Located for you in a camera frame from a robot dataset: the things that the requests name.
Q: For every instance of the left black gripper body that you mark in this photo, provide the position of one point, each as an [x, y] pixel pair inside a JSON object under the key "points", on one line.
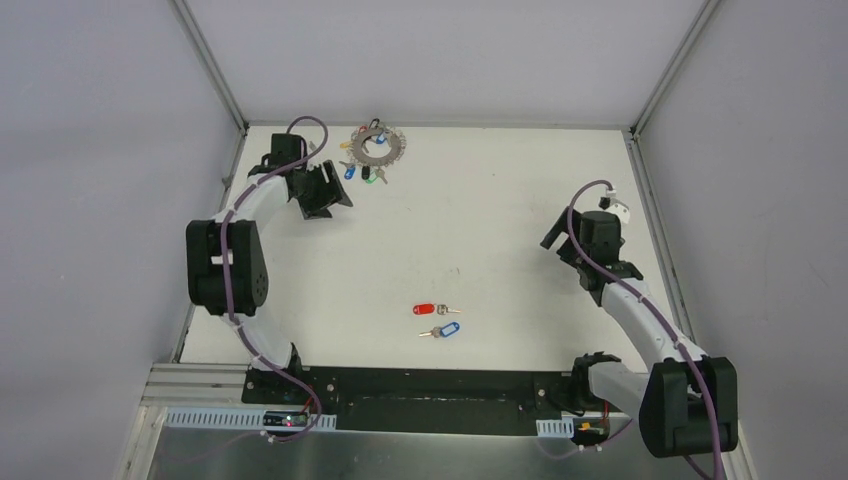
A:
{"points": [[321, 191]]}

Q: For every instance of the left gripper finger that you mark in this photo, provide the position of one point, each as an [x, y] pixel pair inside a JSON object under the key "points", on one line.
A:
{"points": [[337, 193], [314, 214]]}

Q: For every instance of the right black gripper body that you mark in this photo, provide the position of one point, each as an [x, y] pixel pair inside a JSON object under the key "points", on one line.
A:
{"points": [[567, 255]]}

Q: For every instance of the metal disc keyring holder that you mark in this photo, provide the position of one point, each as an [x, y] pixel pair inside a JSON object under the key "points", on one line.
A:
{"points": [[371, 149]]}

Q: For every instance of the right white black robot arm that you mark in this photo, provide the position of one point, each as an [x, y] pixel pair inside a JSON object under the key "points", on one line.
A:
{"points": [[687, 403]]}

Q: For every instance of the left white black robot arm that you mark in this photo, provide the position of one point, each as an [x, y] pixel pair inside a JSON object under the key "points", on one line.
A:
{"points": [[227, 274]]}

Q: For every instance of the key with red tag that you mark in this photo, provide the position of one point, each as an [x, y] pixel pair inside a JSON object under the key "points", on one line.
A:
{"points": [[431, 308]]}

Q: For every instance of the key with blue tag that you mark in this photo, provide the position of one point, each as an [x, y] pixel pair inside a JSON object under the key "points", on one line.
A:
{"points": [[441, 331]]}

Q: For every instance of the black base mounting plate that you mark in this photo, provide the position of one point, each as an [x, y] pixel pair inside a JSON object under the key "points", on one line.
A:
{"points": [[473, 402]]}

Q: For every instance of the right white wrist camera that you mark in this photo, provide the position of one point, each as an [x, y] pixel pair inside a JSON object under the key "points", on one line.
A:
{"points": [[610, 203]]}

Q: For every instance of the right white cable duct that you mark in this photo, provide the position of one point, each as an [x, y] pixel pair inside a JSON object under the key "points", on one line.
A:
{"points": [[555, 428]]}

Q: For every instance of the aluminium frame rail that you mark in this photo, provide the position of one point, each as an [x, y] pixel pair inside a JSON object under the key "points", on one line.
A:
{"points": [[191, 384]]}

